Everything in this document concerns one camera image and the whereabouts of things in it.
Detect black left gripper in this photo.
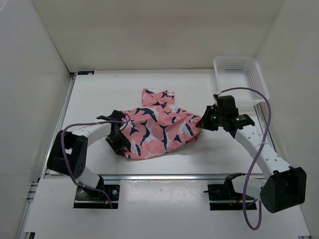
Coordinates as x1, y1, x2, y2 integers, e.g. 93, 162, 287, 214
106, 130, 131, 156

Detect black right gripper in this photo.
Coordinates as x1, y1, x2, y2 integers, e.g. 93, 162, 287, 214
196, 106, 225, 131

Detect pink shark print shorts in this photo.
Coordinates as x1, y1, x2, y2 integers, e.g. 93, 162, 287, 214
121, 88, 201, 160

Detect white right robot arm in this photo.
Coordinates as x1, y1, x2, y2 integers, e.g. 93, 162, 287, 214
196, 105, 307, 213

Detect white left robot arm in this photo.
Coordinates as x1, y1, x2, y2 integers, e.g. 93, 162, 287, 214
47, 120, 131, 199

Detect white perforated plastic basket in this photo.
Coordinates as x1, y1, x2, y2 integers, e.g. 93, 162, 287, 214
213, 56, 269, 108

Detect dark label sticker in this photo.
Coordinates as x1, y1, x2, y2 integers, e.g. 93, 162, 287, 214
77, 71, 95, 75

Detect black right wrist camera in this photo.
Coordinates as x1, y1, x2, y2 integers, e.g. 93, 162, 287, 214
216, 96, 255, 137

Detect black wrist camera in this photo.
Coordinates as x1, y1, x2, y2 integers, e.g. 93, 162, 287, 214
96, 110, 126, 123
216, 96, 255, 137

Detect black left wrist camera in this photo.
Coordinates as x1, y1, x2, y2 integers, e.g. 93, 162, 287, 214
96, 110, 126, 123

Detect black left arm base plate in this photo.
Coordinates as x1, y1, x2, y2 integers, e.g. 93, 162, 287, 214
73, 184, 120, 209

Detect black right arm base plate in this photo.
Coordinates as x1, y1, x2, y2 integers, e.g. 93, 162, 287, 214
203, 184, 243, 211

